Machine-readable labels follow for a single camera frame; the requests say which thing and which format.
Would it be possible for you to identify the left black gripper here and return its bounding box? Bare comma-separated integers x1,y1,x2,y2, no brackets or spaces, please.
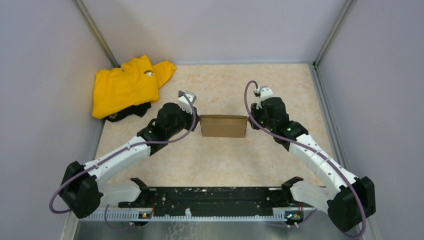
167,104,202,138

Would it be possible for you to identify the brown cardboard box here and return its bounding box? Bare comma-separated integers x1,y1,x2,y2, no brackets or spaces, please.
200,114,248,138

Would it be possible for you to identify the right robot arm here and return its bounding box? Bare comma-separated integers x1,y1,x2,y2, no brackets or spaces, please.
244,97,376,232

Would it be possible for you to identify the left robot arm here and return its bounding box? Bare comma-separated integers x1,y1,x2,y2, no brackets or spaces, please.
53,102,200,219

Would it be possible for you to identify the black garment under shirt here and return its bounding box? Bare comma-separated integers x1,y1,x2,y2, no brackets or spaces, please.
104,102,151,123

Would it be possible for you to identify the yellow shirt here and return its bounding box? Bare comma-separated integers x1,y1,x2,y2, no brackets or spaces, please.
91,55,177,119

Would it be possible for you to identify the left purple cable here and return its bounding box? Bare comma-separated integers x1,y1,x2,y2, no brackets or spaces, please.
48,90,197,232

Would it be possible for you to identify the purple cable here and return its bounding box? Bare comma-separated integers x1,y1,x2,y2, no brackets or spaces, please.
244,80,368,239
48,90,197,232

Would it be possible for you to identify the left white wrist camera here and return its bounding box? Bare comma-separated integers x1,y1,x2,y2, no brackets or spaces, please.
177,90,197,115

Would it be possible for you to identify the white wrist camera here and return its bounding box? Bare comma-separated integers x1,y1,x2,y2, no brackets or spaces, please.
253,86,274,102
177,90,197,115

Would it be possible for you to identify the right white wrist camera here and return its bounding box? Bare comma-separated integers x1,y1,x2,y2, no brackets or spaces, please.
253,86,274,102

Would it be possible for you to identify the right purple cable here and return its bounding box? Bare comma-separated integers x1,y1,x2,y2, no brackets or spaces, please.
244,80,368,239

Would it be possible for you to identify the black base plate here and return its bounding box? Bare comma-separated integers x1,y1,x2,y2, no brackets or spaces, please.
118,186,306,217

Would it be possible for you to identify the aluminium frame rail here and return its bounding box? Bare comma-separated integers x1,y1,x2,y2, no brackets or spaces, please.
68,187,369,222

